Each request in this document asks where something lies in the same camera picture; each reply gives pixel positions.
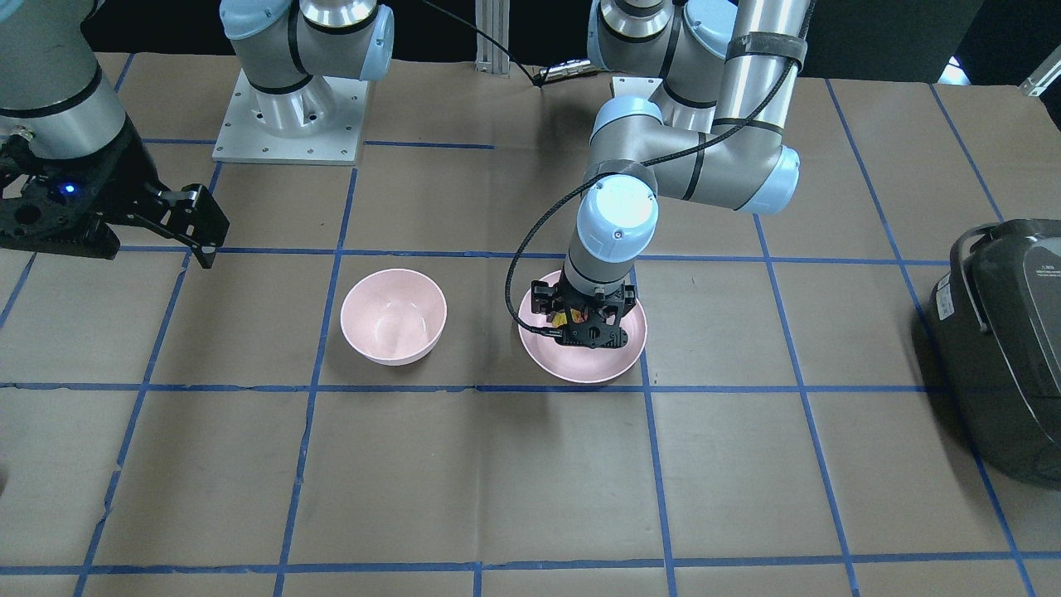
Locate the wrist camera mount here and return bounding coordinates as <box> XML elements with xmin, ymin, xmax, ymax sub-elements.
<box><xmin>555</xmin><ymin>321</ymin><xmax>629</xmax><ymax>349</ymax></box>
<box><xmin>1</xmin><ymin>126</ymin><xmax>120</xmax><ymax>260</ymax></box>

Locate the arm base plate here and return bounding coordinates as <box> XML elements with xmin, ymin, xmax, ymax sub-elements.
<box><xmin>611</xmin><ymin>75</ymin><xmax>662</xmax><ymax>100</ymax></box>
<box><xmin>212</xmin><ymin>73</ymin><xmax>373</xmax><ymax>166</ymax></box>

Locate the red yellow apple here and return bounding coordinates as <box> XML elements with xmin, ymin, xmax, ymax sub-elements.
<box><xmin>547</xmin><ymin>306</ymin><xmax>589</xmax><ymax>329</ymax></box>

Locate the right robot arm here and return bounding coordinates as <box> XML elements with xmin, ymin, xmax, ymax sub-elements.
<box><xmin>2</xmin><ymin>1</ymin><xmax>395</xmax><ymax>269</ymax></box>

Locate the pink bowl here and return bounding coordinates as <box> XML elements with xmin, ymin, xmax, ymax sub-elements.
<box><xmin>340</xmin><ymin>269</ymin><xmax>448</xmax><ymax>366</ymax></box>

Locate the pink plate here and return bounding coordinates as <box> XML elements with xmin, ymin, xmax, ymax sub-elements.
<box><xmin>518</xmin><ymin>303</ymin><xmax>648</xmax><ymax>383</ymax></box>

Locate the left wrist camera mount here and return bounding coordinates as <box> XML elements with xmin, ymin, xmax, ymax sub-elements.
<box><xmin>555</xmin><ymin>321</ymin><xmax>629</xmax><ymax>349</ymax></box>

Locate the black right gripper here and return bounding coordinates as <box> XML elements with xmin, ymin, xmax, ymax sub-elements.
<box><xmin>1</xmin><ymin>118</ymin><xmax>230</xmax><ymax>269</ymax></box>

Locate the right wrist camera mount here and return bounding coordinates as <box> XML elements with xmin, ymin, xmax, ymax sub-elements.
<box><xmin>1</xmin><ymin>126</ymin><xmax>120</xmax><ymax>260</ymax></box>

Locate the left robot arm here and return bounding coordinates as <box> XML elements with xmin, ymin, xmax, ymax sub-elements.
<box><xmin>523</xmin><ymin>1</ymin><xmax>816</xmax><ymax>347</ymax></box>

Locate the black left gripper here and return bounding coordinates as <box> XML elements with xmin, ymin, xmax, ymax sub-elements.
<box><xmin>531</xmin><ymin>277</ymin><xmax>637</xmax><ymax>328</ymax></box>

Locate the dark grey rice cooker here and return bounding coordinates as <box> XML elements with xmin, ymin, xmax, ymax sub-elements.
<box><xmin>928</xmin><ymin>220</ymin><xmax>1060</xmax><ymax>491</ymax></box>

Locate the black cable on table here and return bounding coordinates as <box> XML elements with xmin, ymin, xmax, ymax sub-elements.
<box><xmin>419</xmin><ymin>0</ymin><xmax>593</xmax><ymax>88</ymax></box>

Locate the aluminium frame post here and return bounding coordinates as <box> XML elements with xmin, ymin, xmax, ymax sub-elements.
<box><xmin>474</xmin><ymin>1</ymin><xmax>511</xmax><ymax>78</ymax></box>

